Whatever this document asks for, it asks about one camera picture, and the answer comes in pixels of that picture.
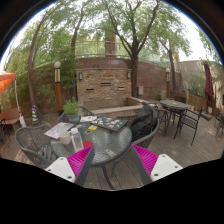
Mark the black laptop with stickers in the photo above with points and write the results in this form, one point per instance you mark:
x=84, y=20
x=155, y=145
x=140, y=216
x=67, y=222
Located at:
x=110, y=124

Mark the clear plastic bottle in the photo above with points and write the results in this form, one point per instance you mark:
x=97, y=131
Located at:
x=76, y=140

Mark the colourful photo card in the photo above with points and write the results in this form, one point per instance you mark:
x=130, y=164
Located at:
x=82, y=126

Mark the leaning slender tree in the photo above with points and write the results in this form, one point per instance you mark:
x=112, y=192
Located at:
x=30, y=73

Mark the small yellow card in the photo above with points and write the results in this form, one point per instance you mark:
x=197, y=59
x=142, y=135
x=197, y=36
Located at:
x=92, y=127

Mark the black wall lantern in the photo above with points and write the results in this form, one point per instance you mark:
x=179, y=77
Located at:
x=80, y=76
x=128, y=75

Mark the round dark patio table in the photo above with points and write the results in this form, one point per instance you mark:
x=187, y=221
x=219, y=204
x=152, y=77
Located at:
x=174, y=105

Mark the blue yellow striped cone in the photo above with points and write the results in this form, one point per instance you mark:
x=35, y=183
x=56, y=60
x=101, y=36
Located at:
x=34, y=115

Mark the grey mesh metal armchair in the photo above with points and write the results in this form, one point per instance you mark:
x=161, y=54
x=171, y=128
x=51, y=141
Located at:
x=150, y=138
x=31, y=138
x=85, y=111

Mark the white ceramic mug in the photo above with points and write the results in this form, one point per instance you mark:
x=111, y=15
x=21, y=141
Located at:
x=65, y=137

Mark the wooden lamp post, globe light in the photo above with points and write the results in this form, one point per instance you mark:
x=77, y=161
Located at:
x=58, y=93
x=168, y=83

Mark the silver laptop with stickers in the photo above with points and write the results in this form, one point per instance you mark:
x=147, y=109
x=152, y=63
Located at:
x=59, y=130

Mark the thin straight tree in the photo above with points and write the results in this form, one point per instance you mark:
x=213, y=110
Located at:
x=172, y=73

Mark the closed maroon patio umbrella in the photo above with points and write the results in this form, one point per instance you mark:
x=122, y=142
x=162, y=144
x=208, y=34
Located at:
x=208, y=86

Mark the wooden bench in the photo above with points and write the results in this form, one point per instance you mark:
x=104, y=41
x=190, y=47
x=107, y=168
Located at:
x=10, y=116

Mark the orange canopy with white pole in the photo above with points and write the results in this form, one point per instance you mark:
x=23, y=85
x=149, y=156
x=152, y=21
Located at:
x=6, y=80

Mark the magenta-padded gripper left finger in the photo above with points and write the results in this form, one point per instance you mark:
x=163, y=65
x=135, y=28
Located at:
x=78, y=161

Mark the grey wall box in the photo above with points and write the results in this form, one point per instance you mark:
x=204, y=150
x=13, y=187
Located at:
x=140, y=90

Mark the white paper booklet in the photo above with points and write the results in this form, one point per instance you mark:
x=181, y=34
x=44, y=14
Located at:
x=88, y=118

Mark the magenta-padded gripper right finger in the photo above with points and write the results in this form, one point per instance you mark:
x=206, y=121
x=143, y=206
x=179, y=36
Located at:
x=146, y=160

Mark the green plant in blue pot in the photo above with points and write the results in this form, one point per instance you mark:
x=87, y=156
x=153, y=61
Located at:
x=71, y=108

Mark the dark forked tree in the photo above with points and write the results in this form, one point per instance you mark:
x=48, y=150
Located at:
x=134, y=76

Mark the black metal patio chair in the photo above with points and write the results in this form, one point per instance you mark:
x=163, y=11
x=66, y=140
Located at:
x=163, y=116
x=188, y=121

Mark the black backpack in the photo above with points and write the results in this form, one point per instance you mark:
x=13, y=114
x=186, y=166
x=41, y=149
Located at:
x=144, y=121

